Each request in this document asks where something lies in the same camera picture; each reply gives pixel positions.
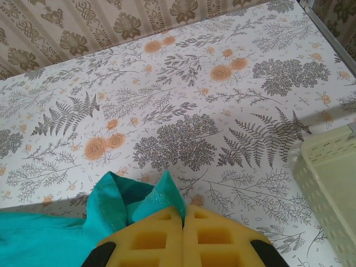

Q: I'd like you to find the teal t-shirt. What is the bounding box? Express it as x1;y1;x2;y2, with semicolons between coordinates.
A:
0;170;186;267

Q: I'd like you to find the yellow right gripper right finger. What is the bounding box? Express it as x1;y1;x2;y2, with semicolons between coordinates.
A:
184;205;288;267

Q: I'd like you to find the floral table cover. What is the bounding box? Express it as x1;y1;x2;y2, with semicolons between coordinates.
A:
0;0;356;267

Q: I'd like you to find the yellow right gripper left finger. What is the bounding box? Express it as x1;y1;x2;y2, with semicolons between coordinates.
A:
82;205;185;267

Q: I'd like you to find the pale green plastic basket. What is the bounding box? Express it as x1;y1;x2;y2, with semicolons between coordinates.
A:
293;122;356;267

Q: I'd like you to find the aluminium table side rail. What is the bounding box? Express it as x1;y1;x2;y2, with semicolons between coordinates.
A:
299;0;356;82

